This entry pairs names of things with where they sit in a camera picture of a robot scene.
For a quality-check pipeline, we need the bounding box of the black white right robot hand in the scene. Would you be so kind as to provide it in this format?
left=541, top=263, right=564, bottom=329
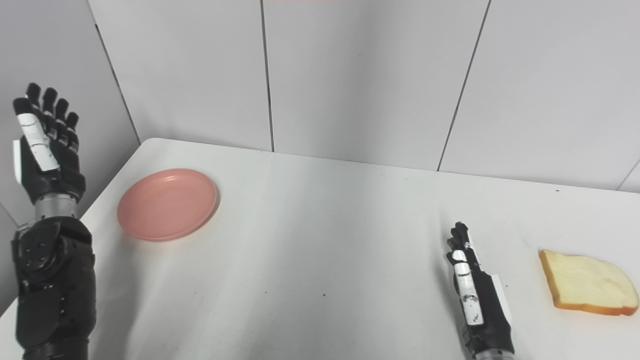
left=446, top=221, right=516, bottom=357

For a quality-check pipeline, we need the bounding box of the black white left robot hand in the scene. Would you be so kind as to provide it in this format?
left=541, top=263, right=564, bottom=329
left=12, top=82, right=87, bottom=206

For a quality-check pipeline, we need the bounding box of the slice of bread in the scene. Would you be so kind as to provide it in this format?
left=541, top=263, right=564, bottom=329
left=538, top=249, right=640, bottom=317

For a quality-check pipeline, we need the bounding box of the pink round plate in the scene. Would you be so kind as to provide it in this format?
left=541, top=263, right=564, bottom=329
left=117, top=168, right=219, bottom=243

